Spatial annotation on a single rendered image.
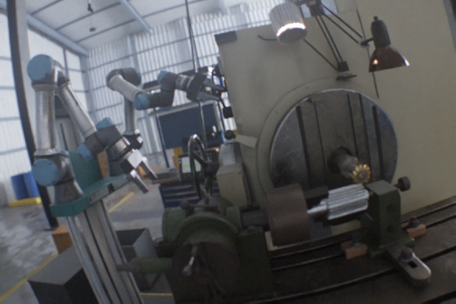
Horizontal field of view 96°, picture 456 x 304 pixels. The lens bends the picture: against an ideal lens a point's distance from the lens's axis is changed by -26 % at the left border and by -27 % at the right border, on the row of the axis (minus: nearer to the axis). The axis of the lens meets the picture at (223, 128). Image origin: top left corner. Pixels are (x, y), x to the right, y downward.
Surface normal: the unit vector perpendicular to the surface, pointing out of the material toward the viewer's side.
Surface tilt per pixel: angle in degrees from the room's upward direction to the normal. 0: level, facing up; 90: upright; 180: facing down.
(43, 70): 83
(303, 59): 90
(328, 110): 90
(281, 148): 90
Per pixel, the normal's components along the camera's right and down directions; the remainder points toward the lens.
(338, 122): -0.07, 0.09
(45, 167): 0.26, 0.15
